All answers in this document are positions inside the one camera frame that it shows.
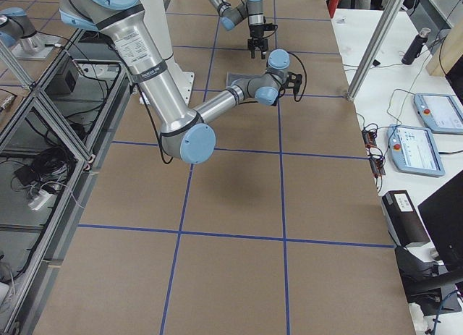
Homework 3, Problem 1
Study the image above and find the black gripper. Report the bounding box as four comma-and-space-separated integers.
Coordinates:
247, 23, 270, 59

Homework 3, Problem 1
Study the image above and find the pink and grey towel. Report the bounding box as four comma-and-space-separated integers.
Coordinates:
225, 72, 261, 86

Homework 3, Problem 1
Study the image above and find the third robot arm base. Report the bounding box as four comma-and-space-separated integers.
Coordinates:
1, 7, 63, 61

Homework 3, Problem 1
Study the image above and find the black water bottle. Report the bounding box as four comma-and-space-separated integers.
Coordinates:
402, 27, 431, 65

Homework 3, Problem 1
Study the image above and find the near teach pendant tablet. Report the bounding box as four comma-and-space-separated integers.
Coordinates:
387, 124, 445, 177

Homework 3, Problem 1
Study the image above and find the teach pendant tablet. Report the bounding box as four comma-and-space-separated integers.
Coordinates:
413, 93, 462, 135
387, 124, 445, 177

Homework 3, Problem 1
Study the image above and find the far teach pendant tablet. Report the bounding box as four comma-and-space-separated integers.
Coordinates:
413, 93, 462, 135

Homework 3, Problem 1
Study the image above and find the black box with label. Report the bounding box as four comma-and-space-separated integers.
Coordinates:
381, 190, 430, 248

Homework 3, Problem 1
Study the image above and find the black monitor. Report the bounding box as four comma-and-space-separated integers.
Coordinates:
418, 171, 462, 269

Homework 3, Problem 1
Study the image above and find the white power strip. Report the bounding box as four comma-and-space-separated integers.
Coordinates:
28, 190, 51, 211

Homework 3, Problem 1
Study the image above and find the black monitor stand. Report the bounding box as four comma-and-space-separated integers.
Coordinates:
394, 247, 462, 316

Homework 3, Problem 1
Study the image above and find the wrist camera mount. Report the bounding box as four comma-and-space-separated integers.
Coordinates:
263, 22, 278, 38
283, 72, 302, 97

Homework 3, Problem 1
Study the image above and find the circuit board with wires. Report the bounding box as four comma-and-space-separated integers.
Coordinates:
362, 123, 386, 179

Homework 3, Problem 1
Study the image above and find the aluminium frame post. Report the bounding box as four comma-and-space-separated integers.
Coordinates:
346, 0, 404, 101

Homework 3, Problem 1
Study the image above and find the black box under frame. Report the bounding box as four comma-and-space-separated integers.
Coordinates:
45, 56, 79, 96

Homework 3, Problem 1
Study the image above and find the bundle of black cables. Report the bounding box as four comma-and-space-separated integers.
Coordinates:
10, 145, 79, 191

